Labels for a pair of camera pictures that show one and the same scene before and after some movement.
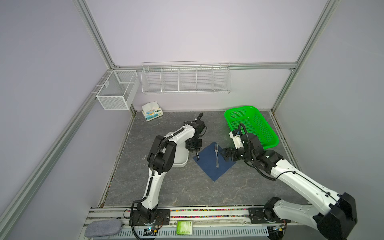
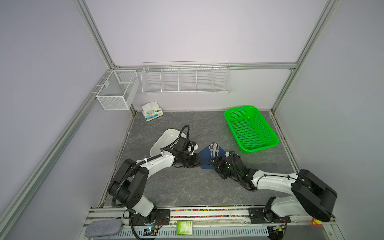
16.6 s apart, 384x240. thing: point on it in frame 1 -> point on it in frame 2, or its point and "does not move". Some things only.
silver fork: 216,150 does not move
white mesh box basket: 119,89 does not move
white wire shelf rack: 198,77 does not move
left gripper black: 188,146 -> 195,162
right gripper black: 232,150 -> 219,166
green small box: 184,227 does not move
